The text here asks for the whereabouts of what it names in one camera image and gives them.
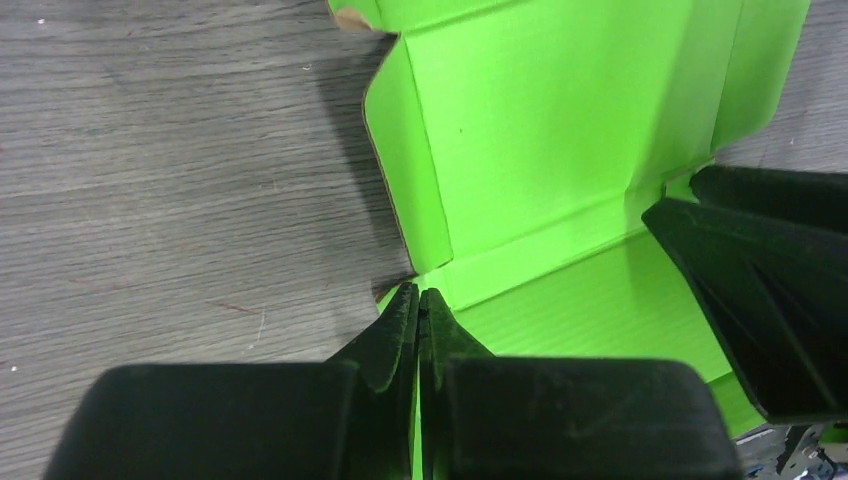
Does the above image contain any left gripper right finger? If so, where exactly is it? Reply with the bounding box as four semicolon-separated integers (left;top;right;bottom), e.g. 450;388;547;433
418;289;732;479

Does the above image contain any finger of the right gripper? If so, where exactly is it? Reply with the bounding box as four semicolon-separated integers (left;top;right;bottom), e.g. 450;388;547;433
642;199;847;424
689;165;847;235

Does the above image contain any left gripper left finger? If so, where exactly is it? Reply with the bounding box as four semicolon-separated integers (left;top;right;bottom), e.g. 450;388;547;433
45;283;419;479

